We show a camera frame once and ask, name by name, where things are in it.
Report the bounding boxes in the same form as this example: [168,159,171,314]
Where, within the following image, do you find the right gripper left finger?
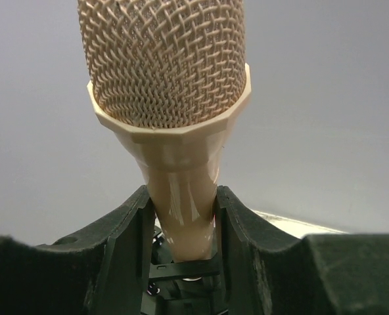
[0,186,154,314]

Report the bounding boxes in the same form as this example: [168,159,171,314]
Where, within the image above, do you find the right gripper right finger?
[215,186,389,314]

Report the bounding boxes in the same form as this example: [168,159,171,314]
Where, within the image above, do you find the beige microphone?
[78,1,252,262]

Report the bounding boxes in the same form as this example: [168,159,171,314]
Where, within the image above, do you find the black shock mount desk stand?
[140,226,229,314]

